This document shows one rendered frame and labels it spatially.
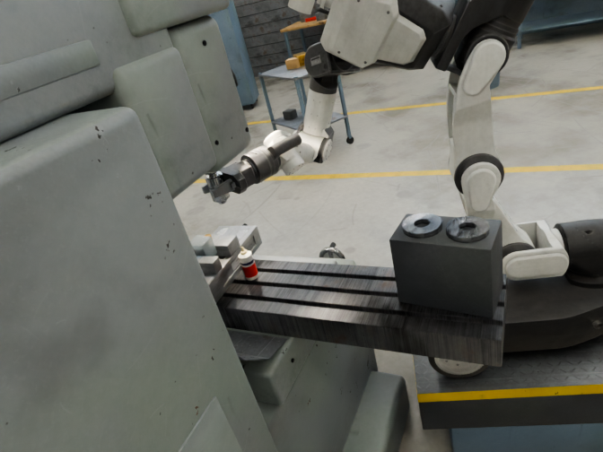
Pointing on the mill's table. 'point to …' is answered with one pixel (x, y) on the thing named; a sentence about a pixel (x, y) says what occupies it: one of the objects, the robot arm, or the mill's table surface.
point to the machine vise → (219, 265)
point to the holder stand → (449, 263)
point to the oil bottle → (248, 265)
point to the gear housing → (165, 13)
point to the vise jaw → (225, 244)
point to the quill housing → (213, 87)
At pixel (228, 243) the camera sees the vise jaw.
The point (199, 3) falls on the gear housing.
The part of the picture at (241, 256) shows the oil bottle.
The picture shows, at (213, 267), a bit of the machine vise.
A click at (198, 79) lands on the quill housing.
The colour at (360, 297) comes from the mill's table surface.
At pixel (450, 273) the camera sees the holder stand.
